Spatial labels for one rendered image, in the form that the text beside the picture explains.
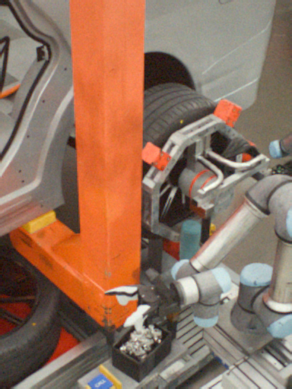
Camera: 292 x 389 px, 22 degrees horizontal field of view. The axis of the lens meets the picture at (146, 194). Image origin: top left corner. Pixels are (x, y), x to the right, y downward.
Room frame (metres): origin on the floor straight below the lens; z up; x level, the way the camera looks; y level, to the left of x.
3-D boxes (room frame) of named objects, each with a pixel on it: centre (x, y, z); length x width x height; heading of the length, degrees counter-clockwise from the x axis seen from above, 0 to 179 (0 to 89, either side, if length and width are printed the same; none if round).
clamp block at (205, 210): (2.22, -0.22, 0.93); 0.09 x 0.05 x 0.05; 43
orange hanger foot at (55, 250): (2.28, 0.36, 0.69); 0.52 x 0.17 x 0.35; 43
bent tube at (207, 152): (2.46, -0.36, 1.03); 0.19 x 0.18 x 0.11; 43
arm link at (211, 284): (1.51, -0.19, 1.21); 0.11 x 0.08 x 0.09; 114
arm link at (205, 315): (1.53, -0.18, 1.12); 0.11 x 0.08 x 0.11; 24
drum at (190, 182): (2.43, -0.25, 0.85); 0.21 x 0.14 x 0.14; 43
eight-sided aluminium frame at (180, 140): (2.48, -0.20, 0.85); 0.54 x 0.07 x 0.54; 133
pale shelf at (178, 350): (1.83, 0.03, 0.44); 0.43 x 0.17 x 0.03; 133
